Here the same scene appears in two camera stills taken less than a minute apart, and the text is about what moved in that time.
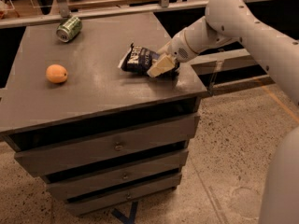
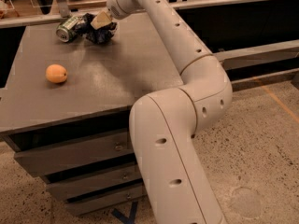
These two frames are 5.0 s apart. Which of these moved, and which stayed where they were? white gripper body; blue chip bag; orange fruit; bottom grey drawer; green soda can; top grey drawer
Moved: blue chip bag; white gripper body
Stayed: bottom grey drawer; top grey drawer; orange fruit; green soda can
